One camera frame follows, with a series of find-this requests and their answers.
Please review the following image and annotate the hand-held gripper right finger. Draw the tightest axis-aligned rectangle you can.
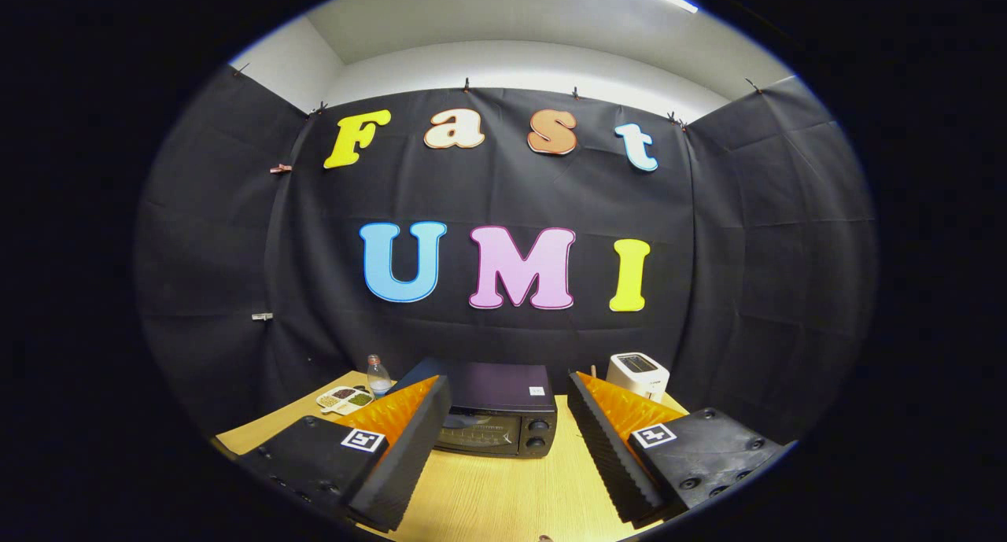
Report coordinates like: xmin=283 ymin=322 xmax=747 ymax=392
xmin=566 ymin=371 xmax=788 ymax=527

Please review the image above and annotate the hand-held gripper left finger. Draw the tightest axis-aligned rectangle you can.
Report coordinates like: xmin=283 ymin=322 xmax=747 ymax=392
xmin=236 ymin=375 xmax=452 ymax=532

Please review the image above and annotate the black toaster oven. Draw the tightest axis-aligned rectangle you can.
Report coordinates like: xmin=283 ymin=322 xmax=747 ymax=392
xmin=391 ymin=358 xmax=558 ymax=459

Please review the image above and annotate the white pop-up toaster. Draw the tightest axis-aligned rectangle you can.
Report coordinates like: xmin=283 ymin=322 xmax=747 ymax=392
xmin=606 ymin=352 xmax=671 ymax=404

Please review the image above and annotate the clear plastic bottle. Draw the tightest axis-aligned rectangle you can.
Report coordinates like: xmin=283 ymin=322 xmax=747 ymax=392
xmin=367 ymin=355 xmax=393 ymax=397

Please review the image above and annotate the divided snack plate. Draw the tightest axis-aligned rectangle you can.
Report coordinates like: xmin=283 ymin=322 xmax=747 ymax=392
xmin=316 ymin=385 xmax=374 ymax=415

